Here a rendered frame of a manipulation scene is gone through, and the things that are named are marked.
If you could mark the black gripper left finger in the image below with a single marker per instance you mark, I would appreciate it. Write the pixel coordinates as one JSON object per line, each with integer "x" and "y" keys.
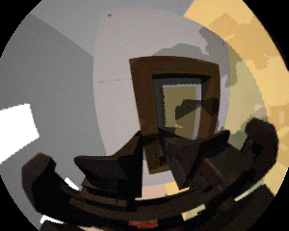
{"x": 127, "y": 164}

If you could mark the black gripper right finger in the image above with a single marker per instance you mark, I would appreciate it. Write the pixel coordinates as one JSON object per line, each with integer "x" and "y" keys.
{"x": 183, "y": 154}

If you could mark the dark brown picture frame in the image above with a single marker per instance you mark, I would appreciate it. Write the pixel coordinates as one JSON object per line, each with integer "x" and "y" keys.
{"x": 177, "y": 94}

